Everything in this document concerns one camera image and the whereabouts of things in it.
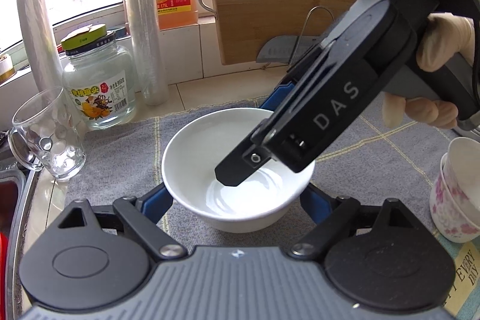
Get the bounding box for plastic wrap roll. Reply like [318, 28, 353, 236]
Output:
[125, 0, 168, 106]
[16, 0, 63, 91]

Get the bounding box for wire cutting board stand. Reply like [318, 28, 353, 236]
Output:
[288, 5, 335, 66]

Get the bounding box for plain white bowl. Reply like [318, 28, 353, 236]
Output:
[161, 107, 315, 233]

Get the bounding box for teal printed mat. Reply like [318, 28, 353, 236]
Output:
[434, 231, 480, 320]

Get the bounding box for glass jar yellow lid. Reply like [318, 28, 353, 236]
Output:
[61, 23, 136, 130]

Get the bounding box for clear glass mug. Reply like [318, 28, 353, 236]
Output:
[7, 86, 86, 182]

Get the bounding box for white bowl pink flowers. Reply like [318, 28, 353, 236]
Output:
[430, 137, 479, 243]

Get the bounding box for grey checked cloth mat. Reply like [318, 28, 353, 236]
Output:
[65, 94, 462, 250]

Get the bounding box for gloved right hand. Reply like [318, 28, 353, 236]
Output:
[382, 13, 479, 130]

